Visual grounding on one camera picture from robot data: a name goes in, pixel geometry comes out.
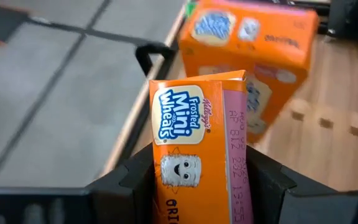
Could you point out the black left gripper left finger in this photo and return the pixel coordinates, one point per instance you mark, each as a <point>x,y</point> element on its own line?
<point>120,202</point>

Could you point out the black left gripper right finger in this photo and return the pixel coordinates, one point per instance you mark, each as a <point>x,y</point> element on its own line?
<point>275,205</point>

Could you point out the orange Mini Wheats cereal box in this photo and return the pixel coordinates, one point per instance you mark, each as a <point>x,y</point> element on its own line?
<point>191,174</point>
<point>259,40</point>

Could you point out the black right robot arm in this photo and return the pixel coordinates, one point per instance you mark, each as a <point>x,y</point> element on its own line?
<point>353,18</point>

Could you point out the small green object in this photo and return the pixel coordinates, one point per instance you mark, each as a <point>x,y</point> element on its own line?
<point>191,7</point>

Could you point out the black table edge bracket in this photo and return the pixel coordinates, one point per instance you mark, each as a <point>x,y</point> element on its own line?
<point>141,51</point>

